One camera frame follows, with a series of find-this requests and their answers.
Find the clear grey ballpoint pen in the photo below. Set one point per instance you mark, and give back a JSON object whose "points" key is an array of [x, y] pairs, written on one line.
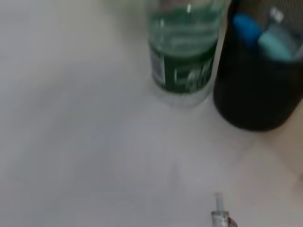
{"points": [[219, 215]]}

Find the blue sheathed scissors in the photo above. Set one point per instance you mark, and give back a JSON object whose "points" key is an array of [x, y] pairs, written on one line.
{"points": [[246, 28]]}

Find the clear green-label water bottle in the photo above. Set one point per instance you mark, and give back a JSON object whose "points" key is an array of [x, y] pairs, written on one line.
{"points": [[182, 59]]}

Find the black mesh pen holder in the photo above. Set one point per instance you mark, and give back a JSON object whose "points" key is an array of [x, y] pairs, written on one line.
{"points": [[255, 94]]}

